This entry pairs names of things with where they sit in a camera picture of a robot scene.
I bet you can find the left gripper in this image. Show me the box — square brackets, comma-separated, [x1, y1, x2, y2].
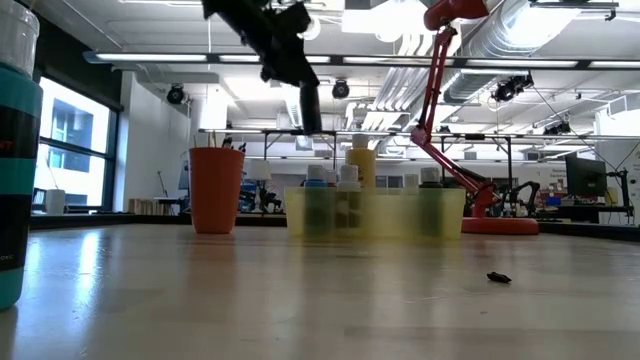
[202, 0, 321, 89]

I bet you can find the large yellow paint bottle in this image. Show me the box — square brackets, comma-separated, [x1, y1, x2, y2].
[345, 133, 377, 191]

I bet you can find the light blue paint bottle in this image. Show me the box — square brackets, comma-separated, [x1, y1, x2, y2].
[302, 164, 330, 239]

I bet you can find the green paint bottle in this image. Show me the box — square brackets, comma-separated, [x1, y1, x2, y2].
[418, 166, 444, 237]

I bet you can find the teal paint bottle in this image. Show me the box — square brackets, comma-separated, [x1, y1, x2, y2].
[0, 0, 45, 312]

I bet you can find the white background lampshade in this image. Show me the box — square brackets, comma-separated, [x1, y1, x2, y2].
[247, 158, 273, 182]

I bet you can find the red-orange plastic cup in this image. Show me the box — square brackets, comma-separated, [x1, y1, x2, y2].
[188, 146, 246, 236]

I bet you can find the yellow translucent plastic tray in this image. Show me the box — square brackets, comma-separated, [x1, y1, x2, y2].
[283, 186, 467, 240]

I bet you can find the red desk lamp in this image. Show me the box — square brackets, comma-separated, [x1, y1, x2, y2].
[409, 0, 541, 236]

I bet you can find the black computer monitor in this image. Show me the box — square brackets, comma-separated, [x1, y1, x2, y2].
[565, 151, 609, 200]

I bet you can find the black background desk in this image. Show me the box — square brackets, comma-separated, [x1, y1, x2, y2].
[537, 202, 636, 225]

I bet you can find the white ring light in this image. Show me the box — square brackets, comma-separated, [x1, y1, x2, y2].
[302, 14, 323, 42]

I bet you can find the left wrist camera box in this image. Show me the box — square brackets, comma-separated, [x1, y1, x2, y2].
[272, 1, 313, 39]

